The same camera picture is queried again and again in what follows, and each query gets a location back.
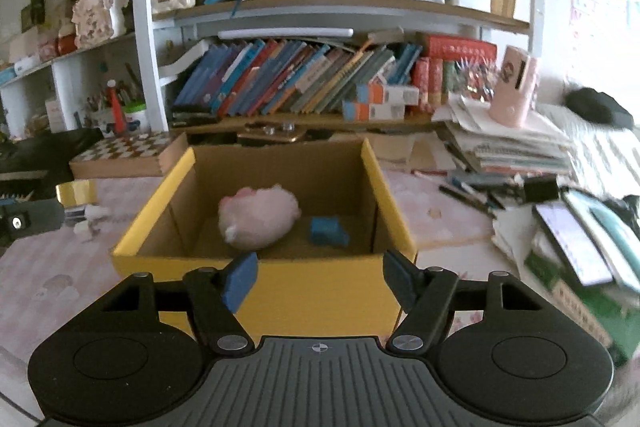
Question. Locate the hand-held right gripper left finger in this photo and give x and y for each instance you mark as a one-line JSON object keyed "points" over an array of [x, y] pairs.
{"points": [[242, 279]]}

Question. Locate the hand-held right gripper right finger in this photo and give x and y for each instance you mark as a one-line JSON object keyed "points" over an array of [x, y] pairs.
{"points": [[400, 278]]}

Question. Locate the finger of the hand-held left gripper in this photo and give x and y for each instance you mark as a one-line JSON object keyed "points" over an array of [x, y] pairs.
{"points": [[35, 219]]}

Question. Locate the gold tape roll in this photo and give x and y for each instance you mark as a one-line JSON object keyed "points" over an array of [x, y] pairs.
{"points": [[75, 193]]}

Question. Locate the white charger plug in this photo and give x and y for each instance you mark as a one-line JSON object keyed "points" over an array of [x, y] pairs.
{"points": [[92, 213]]}

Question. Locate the pink plush toy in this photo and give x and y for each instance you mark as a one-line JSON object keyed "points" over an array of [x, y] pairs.
{"points": [[260, 217]]}

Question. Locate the yellow cardboard box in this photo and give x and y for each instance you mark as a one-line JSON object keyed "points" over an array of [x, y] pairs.
{"points": [[320, 297]]}

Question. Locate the blue eraser block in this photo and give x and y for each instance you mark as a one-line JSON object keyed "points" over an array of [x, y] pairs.
{"points": [[327, 231]]}

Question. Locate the black piano keyboard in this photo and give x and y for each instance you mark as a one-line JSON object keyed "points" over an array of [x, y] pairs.
{"points": [[30, 162]]}

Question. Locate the black pen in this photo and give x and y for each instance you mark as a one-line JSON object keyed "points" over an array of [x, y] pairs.
{"points": [[465, 199]]}

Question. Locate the white box with red label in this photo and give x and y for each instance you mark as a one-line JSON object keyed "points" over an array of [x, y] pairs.
{"points": [[56, 117]]}

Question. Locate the wooden chessboard box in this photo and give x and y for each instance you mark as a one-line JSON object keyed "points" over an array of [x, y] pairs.
{"points": [[125, 152]]}

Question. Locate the white cup of pens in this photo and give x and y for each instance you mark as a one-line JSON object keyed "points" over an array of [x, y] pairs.
{"points": [[100, 117]]}

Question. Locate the brown cardboard sheet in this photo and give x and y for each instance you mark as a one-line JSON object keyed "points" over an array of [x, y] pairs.
{"points": [[405, 152]]}

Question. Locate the red and white marker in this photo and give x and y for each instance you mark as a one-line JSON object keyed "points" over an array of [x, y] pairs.
{"points": [[116, 112]]}

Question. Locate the white jar with green lid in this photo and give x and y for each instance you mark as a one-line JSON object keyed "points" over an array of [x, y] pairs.
{"points": [[136, 119]]}

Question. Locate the brown wooden music box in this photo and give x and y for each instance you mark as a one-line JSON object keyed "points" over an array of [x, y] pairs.
{"points": [[270, 137]]}

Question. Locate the black power adapter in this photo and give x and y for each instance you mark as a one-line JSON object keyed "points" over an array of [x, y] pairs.
{"points": [[540, 189]]}

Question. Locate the orange and white carton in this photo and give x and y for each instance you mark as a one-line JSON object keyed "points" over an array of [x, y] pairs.
{"points": [[390, 94], [372, 112]]}

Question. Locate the stack of papers and booklets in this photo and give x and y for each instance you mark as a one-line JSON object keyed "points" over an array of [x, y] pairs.
{"points": [[515, 147]]}

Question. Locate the red round jar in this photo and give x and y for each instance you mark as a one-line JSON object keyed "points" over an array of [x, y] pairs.
{"points": [[66, 44]]}

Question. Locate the thick green book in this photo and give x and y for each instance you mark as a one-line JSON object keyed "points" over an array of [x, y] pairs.
{"points": [[585, 312]]}

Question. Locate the red book set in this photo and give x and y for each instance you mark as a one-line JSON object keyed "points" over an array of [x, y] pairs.
{"points": [[432, 84]]}

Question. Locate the white bookshelf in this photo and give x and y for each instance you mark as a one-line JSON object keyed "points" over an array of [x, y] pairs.
{"points": [[145, 57]]}

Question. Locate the colourful candy bag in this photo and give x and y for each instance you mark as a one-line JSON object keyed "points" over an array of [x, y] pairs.
{"points": [[473, 81]]}

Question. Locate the row of leaning picture books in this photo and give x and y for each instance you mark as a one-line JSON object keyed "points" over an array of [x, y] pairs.
{"points": [[300, 77]]}

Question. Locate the pink cylinder pen holder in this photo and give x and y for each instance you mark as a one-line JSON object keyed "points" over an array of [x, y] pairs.
{"points": [[512, 97]]}

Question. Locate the white floral ornament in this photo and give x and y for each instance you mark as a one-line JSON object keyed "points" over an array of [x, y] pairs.
{"points": [[100, 14]]}

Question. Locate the thick red dictionary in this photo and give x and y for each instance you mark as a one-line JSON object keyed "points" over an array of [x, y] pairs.
{"points": [[460, 48]]}

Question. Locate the black cushion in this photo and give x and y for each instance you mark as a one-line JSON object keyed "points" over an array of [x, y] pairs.
{"points": [[600, 107]]}

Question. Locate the pink alphabet wall poster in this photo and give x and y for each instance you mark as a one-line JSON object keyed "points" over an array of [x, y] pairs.
{"points": [[595, 7]]}

